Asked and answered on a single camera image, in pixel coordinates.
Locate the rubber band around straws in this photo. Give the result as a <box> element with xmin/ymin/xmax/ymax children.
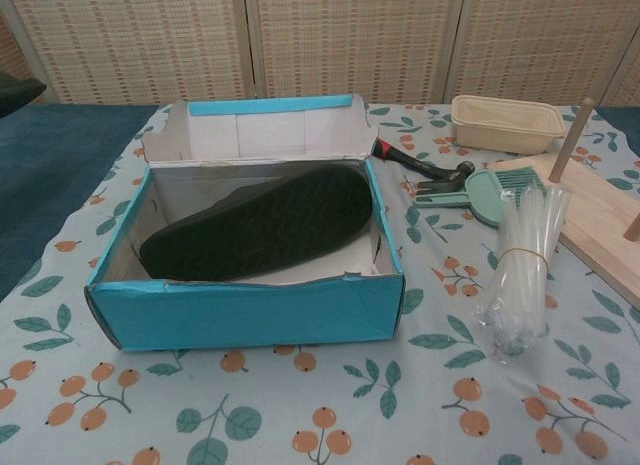
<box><xmin>496</xmin><ymin>246</ymin><xmax>552</xmax><ymax>275</ymax></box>

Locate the woven bamboo screen panel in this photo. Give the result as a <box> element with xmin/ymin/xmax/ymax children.
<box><xmin>612</xmin><ymin>38</ymin><xmax>640</xmax><ymax>109</ymax></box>
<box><xmin>446</xmin><ymin>0</ymin><xmax>640</xmax><ymax>109</ymax></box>
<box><xmin>243</xmin><ymin>0</ymin><xmax>464</xmax><ymax>107</ymax></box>
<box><xmin>0</xmin><ymin>0</ymin><xmax>257</xmax><ymax>107</ymax></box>

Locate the small green dustpan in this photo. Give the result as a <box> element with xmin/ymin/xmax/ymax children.
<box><xmin>413</xmin><ymin>169</ymin><xmax>507</xmax><ymax>230</ymax></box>

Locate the blue cardboard shoe box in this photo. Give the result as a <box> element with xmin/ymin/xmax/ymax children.
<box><xmin>83</xmin><ymin>93</ymin><xmax>406</xmax><ymax>355</ymax></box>

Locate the dark padded chair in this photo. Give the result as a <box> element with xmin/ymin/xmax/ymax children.
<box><xmin>0</xmin><ymin>71</ymin><xmax>48</xmax><ymax>120</ymax></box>

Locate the beige rectangular food tray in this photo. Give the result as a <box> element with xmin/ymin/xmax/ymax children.
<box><xmin>450</xmin><ymin>94</ymin><xmax>568</xmax><ymax>156</ymax></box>

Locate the floral patterned tablecloth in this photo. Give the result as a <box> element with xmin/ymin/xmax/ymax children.
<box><xmin>0</xmin><ymin>101</ymin><xmax>640</xmax><ymax>465</ymax></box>

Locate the wooden board with pegs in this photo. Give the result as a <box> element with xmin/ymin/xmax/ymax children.
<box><xmin>484</xmin><ymin>98</ymin><xmax>640</xmax><ymax>310</ymax></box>

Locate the black slipper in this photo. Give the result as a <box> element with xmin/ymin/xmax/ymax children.
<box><xmin>138</xmin><ymin>164</ymin><xmax>374</xmax><ymax>283</ymax></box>

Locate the red black claw hammer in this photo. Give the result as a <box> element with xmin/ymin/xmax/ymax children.
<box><xmin>373</xmin><ymin>138</ymin><xmax>483</xmax><ymax>197</ymax></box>

